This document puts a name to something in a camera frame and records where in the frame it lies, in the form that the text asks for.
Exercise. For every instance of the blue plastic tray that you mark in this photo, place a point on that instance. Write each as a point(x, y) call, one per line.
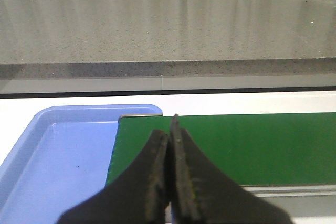
point(60, 160)

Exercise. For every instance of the aluminium conveyor side rail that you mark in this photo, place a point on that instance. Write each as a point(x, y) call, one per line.
point(291, 191)

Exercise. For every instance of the grey stone counter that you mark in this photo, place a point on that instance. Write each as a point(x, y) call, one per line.
point(54, 47)

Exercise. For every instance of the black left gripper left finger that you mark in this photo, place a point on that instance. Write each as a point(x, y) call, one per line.
point(137, 195)

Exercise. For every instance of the green conveyor belt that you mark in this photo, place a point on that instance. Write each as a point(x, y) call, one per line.
point(268, 149)

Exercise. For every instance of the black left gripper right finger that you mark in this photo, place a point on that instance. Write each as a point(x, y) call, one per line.
point(201, 193)

